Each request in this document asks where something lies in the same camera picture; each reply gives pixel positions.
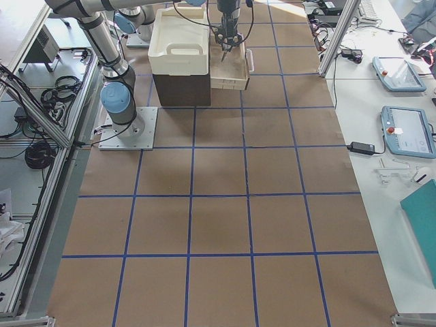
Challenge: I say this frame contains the black power adapter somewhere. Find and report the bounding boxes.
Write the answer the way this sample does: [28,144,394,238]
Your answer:
[347,142,375,155]

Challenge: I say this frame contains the orange grey scissors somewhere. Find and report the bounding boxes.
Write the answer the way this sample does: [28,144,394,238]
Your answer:
[221,42,232,62]

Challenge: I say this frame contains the wooden drawer with white handle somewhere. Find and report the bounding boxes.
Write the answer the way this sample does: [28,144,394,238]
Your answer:
[209,37,254,91]

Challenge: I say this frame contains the blue teach pendant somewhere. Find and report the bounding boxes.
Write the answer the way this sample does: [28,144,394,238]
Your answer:
[380,106,435,159]
[372,57,426,92]

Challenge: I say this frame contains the white plastic tray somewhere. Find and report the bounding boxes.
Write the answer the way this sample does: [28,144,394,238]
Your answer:
[148,6,209,76]

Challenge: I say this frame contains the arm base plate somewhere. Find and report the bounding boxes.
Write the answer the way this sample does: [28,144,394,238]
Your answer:
[97,107,158,151]

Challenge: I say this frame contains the brown wooden drawer cabinet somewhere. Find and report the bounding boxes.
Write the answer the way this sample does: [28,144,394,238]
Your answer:
[153,74,211,107]

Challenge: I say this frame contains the teal box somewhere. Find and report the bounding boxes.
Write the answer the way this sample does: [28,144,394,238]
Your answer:
[401,179,435,275]

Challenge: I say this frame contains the left black braided cable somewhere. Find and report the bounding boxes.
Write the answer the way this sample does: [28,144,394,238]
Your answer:
[172,0,255,44]

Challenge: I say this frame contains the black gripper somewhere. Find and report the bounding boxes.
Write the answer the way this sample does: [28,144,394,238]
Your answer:
[215,10,243,50]

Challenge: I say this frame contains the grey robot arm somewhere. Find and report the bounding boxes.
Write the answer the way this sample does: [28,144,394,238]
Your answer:
[113,1,246,52]
[46,1,159,138]

